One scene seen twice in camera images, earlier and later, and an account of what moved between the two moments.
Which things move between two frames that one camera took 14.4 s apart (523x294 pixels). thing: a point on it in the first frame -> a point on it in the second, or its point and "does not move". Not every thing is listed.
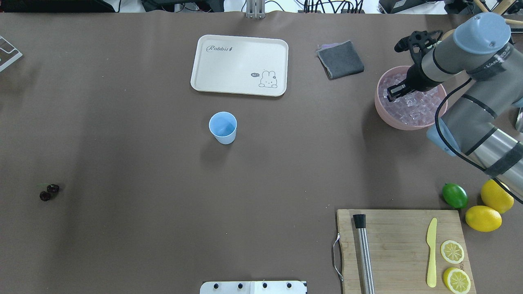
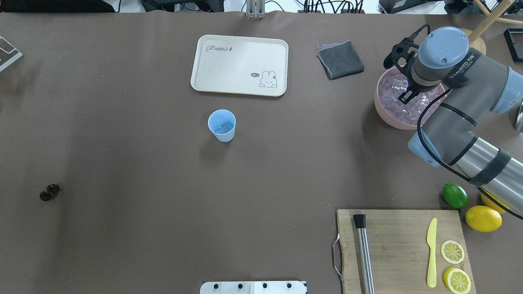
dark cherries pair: (51, 188) does not move
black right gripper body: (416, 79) does not move
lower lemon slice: (452, 251) does not move
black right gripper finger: (395, 90) -> (405, 96)
